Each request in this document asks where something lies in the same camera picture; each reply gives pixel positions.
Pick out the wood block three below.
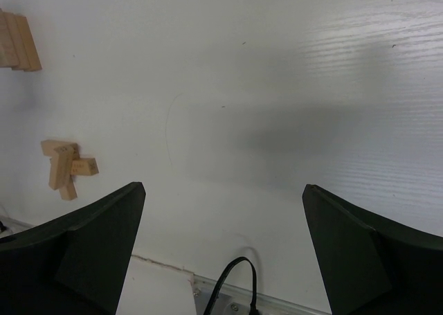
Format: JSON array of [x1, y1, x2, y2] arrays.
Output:
[[15, 15, 42, 71]]

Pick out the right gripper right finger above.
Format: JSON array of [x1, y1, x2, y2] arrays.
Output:
[[302, 185, 442, 314]]

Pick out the wood block eight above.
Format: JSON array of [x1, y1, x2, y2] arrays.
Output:
[[48, 145, 75, 190]]

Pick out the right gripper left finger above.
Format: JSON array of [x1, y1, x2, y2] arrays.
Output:
[[1, 182, 145, 314]]

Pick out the wood block seven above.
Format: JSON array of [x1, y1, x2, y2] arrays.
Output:
[[41, 140, 80, 159]]

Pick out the black base cable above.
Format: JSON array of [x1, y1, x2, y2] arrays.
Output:
[[201, 256, 264, 315]]

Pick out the wood block five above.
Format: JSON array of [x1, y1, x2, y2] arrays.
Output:
[[71, 158, 99, 176]]

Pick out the wood block six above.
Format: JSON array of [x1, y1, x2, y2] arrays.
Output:
[[59, 181, 78, 201]]

